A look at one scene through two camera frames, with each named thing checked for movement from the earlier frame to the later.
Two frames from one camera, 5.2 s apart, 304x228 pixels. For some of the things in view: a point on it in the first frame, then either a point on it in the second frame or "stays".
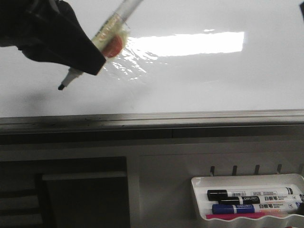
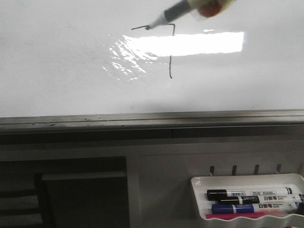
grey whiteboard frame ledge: x=207 y=119 stays
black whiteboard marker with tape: x=111 y=36 -> x=201 y=10
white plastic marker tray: x=250 y=197 stays
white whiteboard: x=182 y=56 stays
